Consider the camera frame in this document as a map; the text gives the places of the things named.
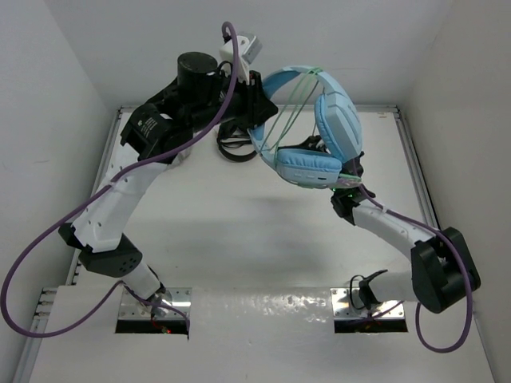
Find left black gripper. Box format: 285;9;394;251
184;65;275;133

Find light blue headphones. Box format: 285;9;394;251
248;65;362;190

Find green headphone cable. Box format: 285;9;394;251
257;66;364;188

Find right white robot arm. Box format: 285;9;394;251
331;186;481;314

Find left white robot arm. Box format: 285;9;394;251
58;49;277;301

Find black headphones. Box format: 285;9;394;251
216;123;257;164

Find white front cover board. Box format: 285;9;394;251
30;286;493;382

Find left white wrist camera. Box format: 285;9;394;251
219;33;263;81

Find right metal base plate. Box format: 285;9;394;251
331;286;405;322

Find metal base plate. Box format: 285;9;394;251
118;289;192;321
331;286;405;322

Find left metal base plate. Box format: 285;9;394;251
118;289;192;321

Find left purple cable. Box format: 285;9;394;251
0;22;243;339

